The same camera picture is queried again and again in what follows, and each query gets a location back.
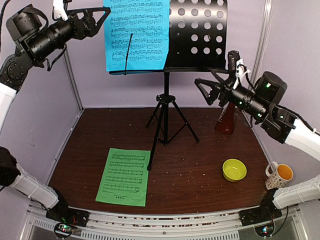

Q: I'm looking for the white patterned mug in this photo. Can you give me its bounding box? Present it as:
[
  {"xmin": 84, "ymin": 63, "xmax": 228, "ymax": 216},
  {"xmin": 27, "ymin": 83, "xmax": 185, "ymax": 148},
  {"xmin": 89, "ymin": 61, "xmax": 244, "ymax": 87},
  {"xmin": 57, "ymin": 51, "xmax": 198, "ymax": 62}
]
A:
[{"xmin": 265, "ymin": 161, "xmax": 294, "ymax": 190}]

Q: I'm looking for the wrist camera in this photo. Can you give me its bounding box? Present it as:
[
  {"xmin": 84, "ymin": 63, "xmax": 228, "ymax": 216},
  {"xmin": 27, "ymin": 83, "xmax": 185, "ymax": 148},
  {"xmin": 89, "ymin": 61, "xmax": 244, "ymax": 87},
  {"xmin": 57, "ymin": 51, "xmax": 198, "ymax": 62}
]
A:
[
  {"xmin": 51, "ymin": 0, "xmax": 72, "ymax": 21},
  {"xmin": 227, "ymin": 50, "xmax": 251, "ymax": 90}
]

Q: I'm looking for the blue sheet music page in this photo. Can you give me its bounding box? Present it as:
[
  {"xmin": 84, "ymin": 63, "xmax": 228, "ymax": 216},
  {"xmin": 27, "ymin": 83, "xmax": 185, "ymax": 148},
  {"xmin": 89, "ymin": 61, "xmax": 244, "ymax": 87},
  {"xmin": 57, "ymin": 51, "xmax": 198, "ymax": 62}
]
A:
[{"xmin": 103, "ymin": 0, "xmax": 170, "ymax": 72}]

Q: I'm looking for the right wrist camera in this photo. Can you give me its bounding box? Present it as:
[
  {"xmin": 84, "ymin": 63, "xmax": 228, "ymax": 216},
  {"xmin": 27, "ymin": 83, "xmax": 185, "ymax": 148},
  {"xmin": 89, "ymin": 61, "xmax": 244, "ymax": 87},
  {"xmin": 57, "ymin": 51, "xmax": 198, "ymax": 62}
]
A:
[{"xmin": 227, "ymin": 50, "xmax": 251, "ymax": 90}]

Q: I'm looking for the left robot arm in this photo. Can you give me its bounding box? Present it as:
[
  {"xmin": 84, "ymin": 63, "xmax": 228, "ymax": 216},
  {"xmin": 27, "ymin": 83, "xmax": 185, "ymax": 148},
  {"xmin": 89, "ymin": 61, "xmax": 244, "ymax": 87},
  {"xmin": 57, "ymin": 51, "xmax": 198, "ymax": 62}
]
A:
[{"xmin": 0, "ymin": 4, "xmax": 111, "ymax": 222}]

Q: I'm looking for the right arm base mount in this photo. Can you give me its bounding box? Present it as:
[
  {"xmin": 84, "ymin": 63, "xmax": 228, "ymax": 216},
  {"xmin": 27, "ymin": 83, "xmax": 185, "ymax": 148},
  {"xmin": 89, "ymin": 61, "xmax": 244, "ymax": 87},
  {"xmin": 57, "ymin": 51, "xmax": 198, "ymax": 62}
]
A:
[{"xmin": 239, "ymin": 198, "xmax": 282, "ymax": 238}]

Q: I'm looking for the lime green bowl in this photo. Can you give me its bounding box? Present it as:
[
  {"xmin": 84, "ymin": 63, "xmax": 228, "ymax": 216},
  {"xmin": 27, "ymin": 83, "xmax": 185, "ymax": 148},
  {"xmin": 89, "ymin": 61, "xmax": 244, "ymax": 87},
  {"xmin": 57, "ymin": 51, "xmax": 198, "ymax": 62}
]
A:
[{"xmin": 222, "ymin": 158, "xmax": 247, "ymax": 182}]

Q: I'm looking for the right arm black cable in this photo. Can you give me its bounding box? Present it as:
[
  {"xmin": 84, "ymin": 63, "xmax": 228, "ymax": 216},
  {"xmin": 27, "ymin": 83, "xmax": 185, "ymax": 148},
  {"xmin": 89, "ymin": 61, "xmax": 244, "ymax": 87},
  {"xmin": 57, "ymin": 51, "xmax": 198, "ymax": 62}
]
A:
[{"xmin": 244, "ymin": 74, "xmax": 320, "ymax": 137}]

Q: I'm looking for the green sheet music page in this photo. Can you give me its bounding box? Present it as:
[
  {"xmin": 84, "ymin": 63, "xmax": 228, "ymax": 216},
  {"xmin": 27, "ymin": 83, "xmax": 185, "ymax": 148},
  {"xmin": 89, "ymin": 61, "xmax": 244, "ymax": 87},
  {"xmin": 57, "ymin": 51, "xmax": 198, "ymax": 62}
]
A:
[{"xmin": 95, "ymin": 148, "xmax": 151, "ymax": 207}]

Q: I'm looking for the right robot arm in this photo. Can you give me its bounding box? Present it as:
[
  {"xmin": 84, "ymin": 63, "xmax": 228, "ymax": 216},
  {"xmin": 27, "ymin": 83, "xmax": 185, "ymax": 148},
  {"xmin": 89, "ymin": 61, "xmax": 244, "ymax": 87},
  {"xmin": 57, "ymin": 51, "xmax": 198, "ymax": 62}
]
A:
[{"xmin": 194, "ymin": 69, "xmax": 320, "ymax": 160}]

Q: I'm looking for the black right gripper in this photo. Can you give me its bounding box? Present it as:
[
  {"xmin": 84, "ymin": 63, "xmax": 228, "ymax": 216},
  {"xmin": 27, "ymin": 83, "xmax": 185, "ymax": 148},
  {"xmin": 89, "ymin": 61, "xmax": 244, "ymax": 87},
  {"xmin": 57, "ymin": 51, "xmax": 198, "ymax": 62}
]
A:
[{"xmin": 194, "ymin": 68, "xmax": 269, "ymax": 121}]

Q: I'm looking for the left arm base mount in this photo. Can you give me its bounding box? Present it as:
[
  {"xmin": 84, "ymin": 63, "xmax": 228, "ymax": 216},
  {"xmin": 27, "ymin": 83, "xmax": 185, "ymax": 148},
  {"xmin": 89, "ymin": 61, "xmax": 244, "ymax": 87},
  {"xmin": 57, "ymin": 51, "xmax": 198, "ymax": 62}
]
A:
[{"xmin": 41, "ymin": 188, "xmax": 90, "ymax": 240}]

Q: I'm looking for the front aluminium rail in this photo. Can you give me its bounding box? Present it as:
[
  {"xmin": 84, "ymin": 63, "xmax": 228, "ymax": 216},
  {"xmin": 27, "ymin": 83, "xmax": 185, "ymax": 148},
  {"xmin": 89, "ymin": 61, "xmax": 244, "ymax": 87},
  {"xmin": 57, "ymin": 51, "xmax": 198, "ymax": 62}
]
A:
[{"xmin": 18, "ymin": 200, "xmax": 312, "ymax": 240}]

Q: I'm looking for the right aluminium frame post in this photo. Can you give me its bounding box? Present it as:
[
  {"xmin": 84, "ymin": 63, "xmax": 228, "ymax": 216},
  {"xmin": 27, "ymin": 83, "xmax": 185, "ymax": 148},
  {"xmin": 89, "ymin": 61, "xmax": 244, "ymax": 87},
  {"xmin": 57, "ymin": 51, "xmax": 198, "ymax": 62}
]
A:
[{"xmin": 246, "ymin": 0, "xmax": 274, "ymax": 86}]

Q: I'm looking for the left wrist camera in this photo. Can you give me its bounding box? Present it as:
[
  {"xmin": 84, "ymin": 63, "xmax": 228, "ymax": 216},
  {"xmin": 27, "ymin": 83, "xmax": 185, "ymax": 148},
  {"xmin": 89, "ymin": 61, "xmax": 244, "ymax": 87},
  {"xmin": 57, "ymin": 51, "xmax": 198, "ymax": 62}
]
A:
[{"xmin": 51, "ymin": 0, "xmax": 72, "ymax": 21}]

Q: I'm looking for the black music stand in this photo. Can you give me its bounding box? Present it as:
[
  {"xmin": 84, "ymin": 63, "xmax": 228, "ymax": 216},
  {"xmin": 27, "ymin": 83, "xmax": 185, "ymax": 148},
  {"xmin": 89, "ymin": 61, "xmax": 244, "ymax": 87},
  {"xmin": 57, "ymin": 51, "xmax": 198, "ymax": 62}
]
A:
[{"xmin": 107, "ymin": 0, "xmax": 230, "ymax": 171}]

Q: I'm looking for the wooden metronome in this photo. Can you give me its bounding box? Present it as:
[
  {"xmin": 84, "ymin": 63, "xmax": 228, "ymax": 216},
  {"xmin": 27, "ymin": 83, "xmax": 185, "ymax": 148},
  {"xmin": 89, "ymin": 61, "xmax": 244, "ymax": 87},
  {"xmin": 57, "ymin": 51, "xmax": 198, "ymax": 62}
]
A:
[{"xmin": 214, "ymin": 102, "xmax": 235, "ymax": 135}]

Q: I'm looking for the aluminium frame post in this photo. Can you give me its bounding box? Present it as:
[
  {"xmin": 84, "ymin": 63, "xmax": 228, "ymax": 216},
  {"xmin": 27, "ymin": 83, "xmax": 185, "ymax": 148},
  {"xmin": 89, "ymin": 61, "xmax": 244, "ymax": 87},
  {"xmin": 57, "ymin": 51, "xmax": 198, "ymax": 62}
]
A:
[
  {"xmin": 246, "ymin": 0, "xmax": 274, "ymax": 86},
  {"xmin": 63, "ymin": 47, "xmax": 84, "ymax": 115}
]

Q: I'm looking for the left aluminium frame post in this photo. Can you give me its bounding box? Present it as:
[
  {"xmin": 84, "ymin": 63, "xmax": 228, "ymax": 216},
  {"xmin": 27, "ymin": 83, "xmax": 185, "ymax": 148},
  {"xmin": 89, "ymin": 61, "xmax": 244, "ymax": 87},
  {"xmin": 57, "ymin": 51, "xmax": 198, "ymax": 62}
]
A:
[{"xmin": 63, "ymin": 47, "xmax": 84, "ymax": 115}]

